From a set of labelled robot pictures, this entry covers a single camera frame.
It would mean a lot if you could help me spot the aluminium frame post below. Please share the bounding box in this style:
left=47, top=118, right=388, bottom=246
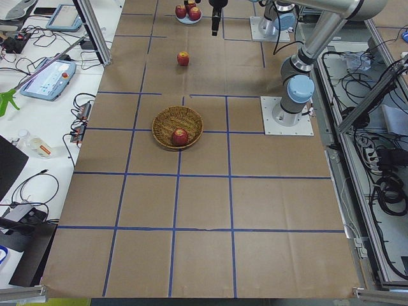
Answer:
left=73, top=0, right=112, bottom=67

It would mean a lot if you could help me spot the plastic bottle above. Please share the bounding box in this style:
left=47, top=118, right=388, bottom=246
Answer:
left=18, top=129, right=53, bottom=158

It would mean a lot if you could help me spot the teach pendant near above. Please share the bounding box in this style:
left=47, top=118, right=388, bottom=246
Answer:
left=20, top=59, right=77, bottom=101

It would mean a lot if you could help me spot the black laptop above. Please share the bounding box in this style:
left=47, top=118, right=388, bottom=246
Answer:
left=0, top=136, right=29, bottom=199

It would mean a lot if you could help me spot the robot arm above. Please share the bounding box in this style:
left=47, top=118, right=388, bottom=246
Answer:
left=272, top=0, right=388, bottom=127
left=209, top=0, right=296, bottom=36

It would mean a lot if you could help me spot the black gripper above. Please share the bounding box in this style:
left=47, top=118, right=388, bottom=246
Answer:
left=209, top=0, right=228, bottom=36

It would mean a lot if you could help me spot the yellow-red apple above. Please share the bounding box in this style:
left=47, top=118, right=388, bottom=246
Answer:
left=177, top=51, right=189, bottom=67

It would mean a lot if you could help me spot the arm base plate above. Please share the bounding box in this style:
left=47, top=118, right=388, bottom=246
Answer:
left=249, top=15, right=295, bottom=43
left=260, top=96, right=314, bottom=136

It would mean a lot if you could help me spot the white round plate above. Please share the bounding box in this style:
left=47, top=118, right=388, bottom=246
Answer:
left=176, top=11, right=203, bottom=25

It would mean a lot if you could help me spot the teach pendant far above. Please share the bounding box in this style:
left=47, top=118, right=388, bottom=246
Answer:
left=45, top=4, right=82, bottom=32

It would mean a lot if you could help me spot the teach pendant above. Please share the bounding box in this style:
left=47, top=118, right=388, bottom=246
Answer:
left=45, top=4, right=82, bottom=32
left=20, top=59, right=77, bottom=101

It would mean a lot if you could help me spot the green reacher grabber tool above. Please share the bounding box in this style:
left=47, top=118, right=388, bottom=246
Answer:
left=0, top=34, right=89, bottom=117

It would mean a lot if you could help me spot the round wicker basket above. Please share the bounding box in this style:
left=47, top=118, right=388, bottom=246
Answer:
left=152, top=106, right=203, bottom=151

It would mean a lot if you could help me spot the red apple on plate front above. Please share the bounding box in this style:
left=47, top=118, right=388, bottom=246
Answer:
left=188, top=6, right=201, bottom=21

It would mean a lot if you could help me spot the dark red apple in basket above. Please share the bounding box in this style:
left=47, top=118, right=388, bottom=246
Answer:
left=171, top=128, right=189, bottom=147

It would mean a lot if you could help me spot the red apple on plate back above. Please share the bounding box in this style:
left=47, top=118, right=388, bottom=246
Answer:
left=184, top=0, right=196, bottom=11

